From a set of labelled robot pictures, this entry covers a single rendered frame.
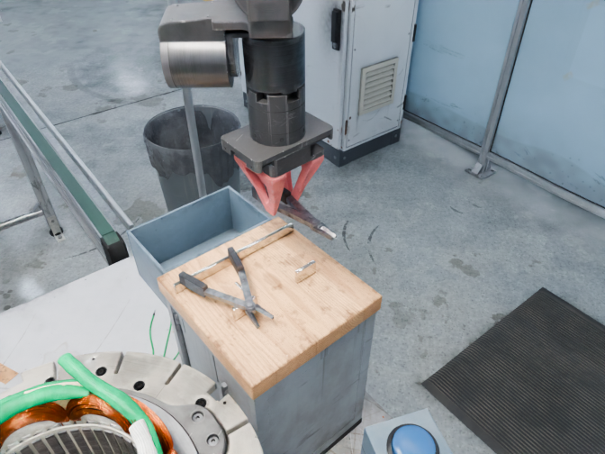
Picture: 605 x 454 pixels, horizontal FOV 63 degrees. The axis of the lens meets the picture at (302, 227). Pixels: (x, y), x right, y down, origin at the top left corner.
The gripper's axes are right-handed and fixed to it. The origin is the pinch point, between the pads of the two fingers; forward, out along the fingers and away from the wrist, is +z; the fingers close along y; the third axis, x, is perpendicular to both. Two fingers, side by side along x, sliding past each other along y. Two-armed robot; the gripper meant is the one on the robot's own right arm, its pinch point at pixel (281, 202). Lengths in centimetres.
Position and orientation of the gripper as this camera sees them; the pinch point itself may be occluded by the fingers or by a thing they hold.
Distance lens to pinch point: 57.1
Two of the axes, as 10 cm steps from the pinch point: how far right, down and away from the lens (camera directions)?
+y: -7.6, 4.3, -4.9
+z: 0.1, 7.6, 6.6
